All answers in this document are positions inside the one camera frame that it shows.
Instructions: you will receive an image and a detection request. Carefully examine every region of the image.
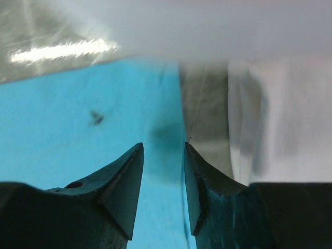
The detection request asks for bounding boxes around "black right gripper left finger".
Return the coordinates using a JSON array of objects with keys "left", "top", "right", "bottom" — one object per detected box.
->
[{"left": 1, "top": 143, "right": 144, "bottom": 248}]

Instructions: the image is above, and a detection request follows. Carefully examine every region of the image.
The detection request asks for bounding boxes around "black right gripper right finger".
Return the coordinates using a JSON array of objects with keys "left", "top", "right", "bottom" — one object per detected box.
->
[{"left": 184, "top": 144, "right": 331, "bottom": 248}]

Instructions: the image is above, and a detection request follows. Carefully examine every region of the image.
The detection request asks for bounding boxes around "turquoise t shirt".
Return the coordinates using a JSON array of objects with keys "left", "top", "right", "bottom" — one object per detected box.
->
[{"left": 1, "top": 58, "right": 196, "bottom": 248}]

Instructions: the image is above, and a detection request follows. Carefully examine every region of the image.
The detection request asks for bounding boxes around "folded white t shirt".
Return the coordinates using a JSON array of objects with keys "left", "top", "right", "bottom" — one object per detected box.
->
[{"left": 228, "top": 57, "right": 331, "bottom": 185}]

